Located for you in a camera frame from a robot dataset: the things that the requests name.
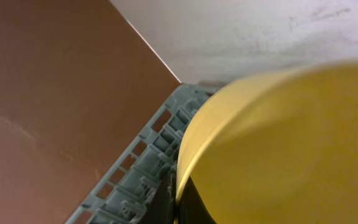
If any yellow bowl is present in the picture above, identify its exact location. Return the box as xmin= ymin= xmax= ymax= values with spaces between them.
xmin=176 ymin=60 xmax=358 ymax=223

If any grey dishwasher rack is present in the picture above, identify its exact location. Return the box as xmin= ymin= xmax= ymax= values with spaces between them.
xmin=67 ymin=84 xmax=219 ymax=224

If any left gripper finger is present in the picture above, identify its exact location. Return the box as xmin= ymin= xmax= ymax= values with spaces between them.
xmin=178 ymin=178 xmax=216 ymax=224

